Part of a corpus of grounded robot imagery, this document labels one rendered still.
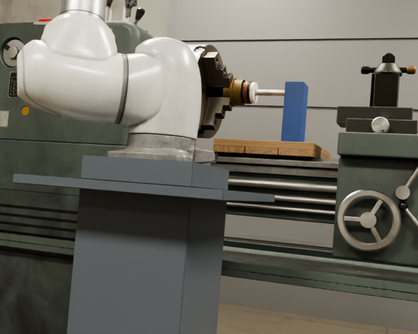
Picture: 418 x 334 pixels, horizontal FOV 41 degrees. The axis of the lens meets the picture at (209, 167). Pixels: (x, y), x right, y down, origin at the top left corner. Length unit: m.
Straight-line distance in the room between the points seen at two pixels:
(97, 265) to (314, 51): 2.85
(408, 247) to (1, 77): 1.38
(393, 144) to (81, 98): 0.76
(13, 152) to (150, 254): 0.92
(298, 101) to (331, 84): 1.98
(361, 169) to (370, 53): 2.32
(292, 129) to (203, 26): 2.38
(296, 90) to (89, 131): 0.66
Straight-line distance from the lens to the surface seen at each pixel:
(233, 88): 1.82
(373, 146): 1.45
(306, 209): 1.61
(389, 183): 1.48
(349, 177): 1.49
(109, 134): 1.73
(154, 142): 1.17
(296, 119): 1.75
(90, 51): 1.18
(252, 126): 3.78
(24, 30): 1.99
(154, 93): 1.18
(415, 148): 1.45
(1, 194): 1.95
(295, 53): 3.82
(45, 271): 1.85
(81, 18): 1.21
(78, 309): 1.21
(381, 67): 1.68
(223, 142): 1.66
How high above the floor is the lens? 0.74
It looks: 3 degrees up
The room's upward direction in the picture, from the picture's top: 5 degrees clockwise
